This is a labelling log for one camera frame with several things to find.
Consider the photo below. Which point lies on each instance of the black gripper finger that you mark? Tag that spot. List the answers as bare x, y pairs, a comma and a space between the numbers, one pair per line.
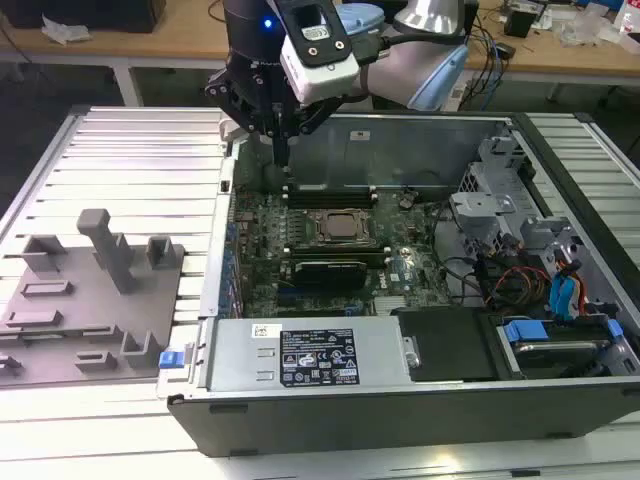
220, 90
315, 115

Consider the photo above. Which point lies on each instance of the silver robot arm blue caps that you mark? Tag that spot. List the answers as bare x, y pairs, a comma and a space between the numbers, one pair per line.
400, 70

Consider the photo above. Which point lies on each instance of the black RAM slot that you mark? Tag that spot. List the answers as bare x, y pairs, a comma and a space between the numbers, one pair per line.
340, 253
330, 194
330, 188
330, 205
330, 199
380, 258
340, 248

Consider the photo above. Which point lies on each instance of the wooden desk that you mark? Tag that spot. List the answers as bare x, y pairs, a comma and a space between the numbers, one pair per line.
150, 45

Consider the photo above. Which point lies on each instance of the silver CPU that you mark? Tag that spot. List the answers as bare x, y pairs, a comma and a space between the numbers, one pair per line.
344, 225

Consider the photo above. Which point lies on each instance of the CPU socket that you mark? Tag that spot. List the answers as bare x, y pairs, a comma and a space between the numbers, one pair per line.
310, 235

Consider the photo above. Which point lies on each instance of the large black box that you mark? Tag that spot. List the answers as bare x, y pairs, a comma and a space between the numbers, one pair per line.
100, 15

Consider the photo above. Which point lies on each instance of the crumpled clear plastic wrap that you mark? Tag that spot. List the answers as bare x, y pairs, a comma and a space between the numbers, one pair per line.
65, 32

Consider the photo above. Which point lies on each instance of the silver metal drive cage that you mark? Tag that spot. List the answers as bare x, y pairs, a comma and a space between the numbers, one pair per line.
500, 165

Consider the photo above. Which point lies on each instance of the green motherboard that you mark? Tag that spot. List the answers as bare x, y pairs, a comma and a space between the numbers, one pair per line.
400, 295

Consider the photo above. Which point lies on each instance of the small black box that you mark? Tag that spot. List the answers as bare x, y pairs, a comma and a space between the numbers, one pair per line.
520, 24

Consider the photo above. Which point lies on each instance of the silver power supply unit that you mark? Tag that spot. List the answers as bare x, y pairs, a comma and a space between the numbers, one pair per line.
240, 360

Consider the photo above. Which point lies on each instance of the gray parts rack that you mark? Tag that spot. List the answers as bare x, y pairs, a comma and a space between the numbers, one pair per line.
90, 320

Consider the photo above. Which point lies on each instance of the black plastic shroud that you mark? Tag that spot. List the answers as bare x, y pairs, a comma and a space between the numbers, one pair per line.
450, 345

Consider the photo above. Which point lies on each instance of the blue case latch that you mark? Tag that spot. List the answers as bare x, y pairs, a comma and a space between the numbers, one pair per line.
170, 360

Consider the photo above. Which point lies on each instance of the clear plastic bags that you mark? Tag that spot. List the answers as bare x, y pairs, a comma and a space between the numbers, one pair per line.
595, 25

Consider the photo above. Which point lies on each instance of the hard disk in blue carrier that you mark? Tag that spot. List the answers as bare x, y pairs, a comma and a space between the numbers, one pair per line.
525, 332

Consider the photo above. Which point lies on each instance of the black open PC case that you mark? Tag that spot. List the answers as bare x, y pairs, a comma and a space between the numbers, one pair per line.
350, 425

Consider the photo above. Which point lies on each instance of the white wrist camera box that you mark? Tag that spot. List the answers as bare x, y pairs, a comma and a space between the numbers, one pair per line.
325, 80

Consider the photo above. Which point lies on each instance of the gray plastic bracket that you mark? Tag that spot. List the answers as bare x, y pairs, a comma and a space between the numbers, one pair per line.
480, 210

